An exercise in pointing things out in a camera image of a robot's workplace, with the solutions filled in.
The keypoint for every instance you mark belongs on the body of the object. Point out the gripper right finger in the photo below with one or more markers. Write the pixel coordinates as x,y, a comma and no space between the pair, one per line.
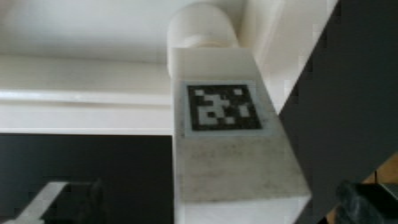
368,203

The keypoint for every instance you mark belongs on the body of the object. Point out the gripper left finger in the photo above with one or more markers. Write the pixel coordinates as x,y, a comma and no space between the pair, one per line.
66,204

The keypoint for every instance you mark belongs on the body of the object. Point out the white table leg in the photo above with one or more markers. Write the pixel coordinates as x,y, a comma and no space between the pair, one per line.
238,180

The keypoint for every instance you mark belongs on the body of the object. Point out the white square tabletop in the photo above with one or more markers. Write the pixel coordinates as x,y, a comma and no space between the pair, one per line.
96,54

